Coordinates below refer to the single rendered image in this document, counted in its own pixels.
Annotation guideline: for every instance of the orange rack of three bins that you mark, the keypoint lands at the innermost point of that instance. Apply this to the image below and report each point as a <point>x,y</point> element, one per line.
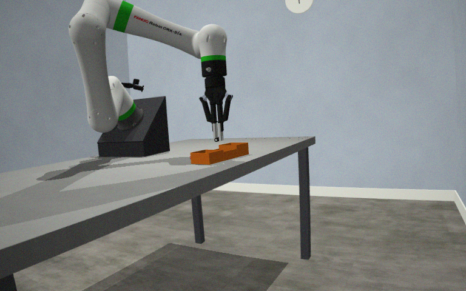
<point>225,152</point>

